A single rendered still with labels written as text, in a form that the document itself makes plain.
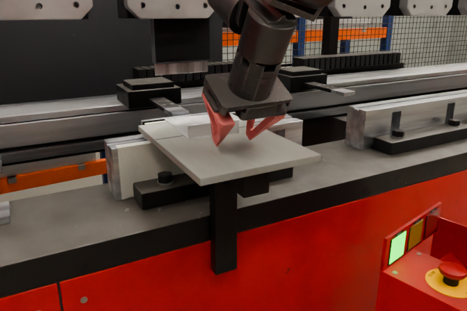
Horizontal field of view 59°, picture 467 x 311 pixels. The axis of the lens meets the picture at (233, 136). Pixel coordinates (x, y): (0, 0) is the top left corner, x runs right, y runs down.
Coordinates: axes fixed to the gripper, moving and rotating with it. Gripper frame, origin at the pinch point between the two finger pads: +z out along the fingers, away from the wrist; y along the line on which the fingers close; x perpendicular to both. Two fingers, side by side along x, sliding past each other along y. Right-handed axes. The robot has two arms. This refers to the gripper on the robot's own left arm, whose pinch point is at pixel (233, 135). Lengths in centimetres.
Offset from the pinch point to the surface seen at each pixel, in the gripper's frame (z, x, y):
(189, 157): 0.2, 2.4, 7.7
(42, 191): 209, -157, 23
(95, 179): 211, -160, -14
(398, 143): 15.7, -3.2, -47.2
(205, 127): 2.6, -4.8, 2.0
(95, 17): 21, -67, 5
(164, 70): 3.1, -19.9, 3.6
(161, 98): 18.4, -29.6, -0.7
